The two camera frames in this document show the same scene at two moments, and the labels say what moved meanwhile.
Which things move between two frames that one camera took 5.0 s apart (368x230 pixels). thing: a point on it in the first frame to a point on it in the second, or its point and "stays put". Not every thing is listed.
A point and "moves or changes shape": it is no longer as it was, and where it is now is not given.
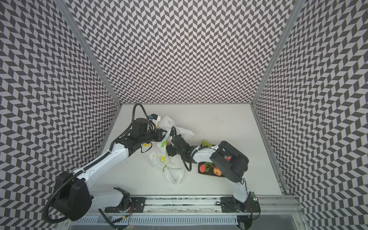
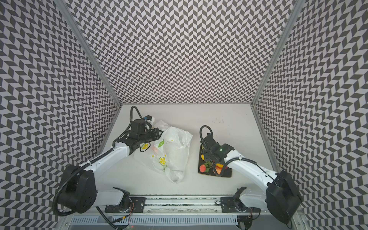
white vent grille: x=156 y=220 stays put
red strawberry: x=202 y=168 stays put
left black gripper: x=159 y=132 stays put
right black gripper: x=169 y=149 to x=206 y=156
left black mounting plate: x=136 y=205 stays put
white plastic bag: x=173 y=166 moves or changes shape
